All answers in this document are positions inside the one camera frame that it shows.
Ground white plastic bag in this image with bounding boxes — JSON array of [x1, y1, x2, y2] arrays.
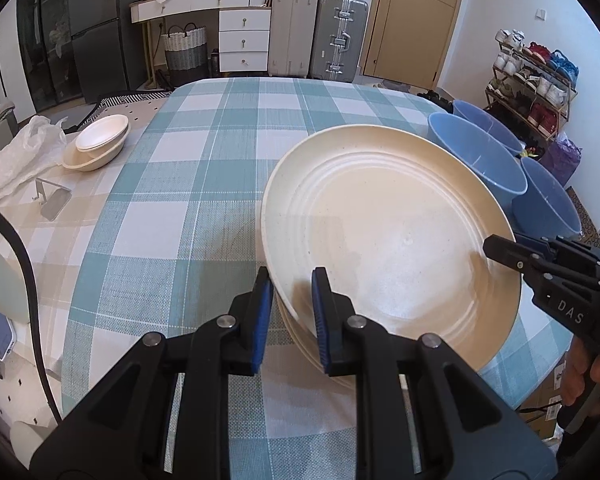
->
[[0, 115, 68, 201]]

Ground cream round plate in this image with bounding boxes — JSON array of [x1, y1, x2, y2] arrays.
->
[[275, 287, 366, 388], [280, 305, 366, 392], [261, 127, 523, 376]]

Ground brown patterned doormat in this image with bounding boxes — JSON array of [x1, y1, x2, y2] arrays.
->
[[565, 185, 600, 251]]

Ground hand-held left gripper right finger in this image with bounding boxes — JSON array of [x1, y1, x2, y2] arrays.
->
[[311, 267, 563, 480]]

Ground purple bag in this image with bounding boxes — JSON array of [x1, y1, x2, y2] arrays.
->
[[537, 135, 583, 173]]

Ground wooden shoe rack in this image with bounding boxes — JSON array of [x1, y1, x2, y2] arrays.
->
[[485, 30, 578, 141]]

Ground dark glass cabinet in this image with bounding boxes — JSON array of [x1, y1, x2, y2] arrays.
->
[[15, 0, 88, 113]]

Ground pale green object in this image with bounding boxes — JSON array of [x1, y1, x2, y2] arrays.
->
[[0, 236, 33, 323]]

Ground scattered loose shoes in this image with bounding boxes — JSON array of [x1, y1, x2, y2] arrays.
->
[[417, 89, 456, 113]]

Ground tan wooden door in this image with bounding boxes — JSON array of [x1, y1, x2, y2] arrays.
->
[[357, 0, 468, 88]]

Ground beige suitcase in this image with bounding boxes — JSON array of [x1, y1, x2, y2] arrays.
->
[[269, 0, 320, 78]]

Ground silver suitcase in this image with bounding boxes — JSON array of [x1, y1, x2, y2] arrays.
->
[[310, 0, 370, 83]]

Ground shoe rack with shoes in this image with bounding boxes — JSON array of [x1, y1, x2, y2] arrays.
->
[[487, 30, 578, 136]]

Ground smartphone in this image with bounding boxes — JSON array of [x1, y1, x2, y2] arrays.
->
[[0, 305, 17, 361]]

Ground person's right hand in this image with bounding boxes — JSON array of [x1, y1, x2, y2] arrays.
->
[[561, 335, 600, 407]]

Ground metal phone stand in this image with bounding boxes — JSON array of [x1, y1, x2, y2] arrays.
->
[[32, 177, 73, 222]]

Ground black white patterned rug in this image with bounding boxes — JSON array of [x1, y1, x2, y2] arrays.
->
[[77, 89, 173, 128]]

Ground small white bowl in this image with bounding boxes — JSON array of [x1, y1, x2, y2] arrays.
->
[[75, 115, 131, 152]]

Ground blue bowl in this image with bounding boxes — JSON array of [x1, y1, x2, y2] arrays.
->
[[511, 157, 583, 241], [450, 99, 526, 158], [426, 112, 528, 211]]

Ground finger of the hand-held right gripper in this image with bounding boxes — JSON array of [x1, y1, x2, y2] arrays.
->
[[515, 234, 556, 251], [483, 236, 536, 273]]

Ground black cable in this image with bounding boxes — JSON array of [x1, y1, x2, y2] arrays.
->
[[0, 197, 63, 423]]

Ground white vanity desk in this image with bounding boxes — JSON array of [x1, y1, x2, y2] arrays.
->
[[130, 0, 273, 81]]

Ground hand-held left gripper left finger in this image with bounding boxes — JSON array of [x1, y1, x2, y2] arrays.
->
[[30, 266, 276, 480]]

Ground printed cardboard box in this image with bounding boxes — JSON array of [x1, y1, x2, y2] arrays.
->
[[517, 355, 568, 441]]

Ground grey refrigerator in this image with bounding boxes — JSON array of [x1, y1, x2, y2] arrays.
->
[[67, 0, 151, 103]]

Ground stacked cream bowls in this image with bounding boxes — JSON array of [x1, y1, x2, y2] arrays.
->
[[61, 127, 132, 172]]

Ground woven laundry basket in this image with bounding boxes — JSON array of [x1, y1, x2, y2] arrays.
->
[[162, 24, 208, 73]]

